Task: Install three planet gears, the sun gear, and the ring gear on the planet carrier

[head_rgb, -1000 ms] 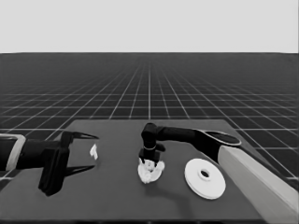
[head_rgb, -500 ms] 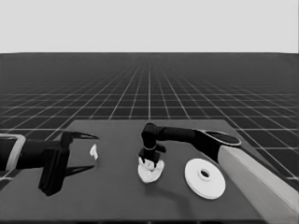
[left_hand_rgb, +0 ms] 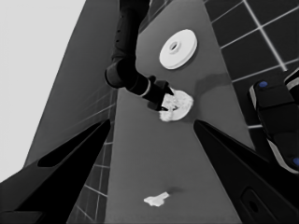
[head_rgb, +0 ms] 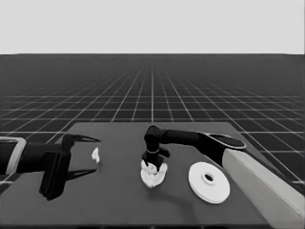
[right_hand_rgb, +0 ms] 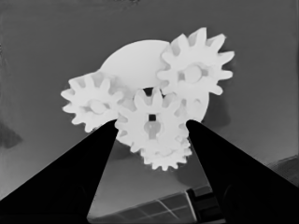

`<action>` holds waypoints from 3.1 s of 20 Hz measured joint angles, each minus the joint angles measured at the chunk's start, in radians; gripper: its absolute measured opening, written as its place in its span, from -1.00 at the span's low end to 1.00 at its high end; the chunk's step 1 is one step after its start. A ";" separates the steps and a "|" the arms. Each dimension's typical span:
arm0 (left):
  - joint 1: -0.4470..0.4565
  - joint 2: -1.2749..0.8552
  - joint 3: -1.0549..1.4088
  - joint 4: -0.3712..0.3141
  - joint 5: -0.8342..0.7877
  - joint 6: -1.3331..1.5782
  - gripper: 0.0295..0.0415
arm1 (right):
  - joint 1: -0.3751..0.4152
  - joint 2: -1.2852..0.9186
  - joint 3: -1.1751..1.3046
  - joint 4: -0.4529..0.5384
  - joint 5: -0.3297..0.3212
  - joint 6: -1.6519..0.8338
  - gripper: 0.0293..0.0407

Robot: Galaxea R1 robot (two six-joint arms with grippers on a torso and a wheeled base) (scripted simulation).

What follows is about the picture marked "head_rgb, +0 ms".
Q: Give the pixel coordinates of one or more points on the small white T-shaped piece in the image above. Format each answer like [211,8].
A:
[95,156]

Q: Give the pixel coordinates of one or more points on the white round carrier with pins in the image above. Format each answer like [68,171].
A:
[159,180]

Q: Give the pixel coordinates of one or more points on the large thick white disc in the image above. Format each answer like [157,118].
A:
[203,191]

